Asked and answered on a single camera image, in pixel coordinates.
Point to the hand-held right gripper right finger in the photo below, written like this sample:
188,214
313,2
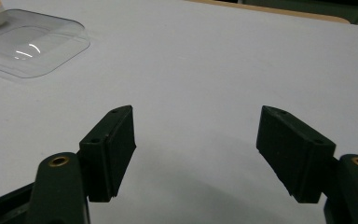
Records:
295,155

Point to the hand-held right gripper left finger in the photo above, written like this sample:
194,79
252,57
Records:
105,155

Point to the clear plastic lid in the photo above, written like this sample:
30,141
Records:
31,43

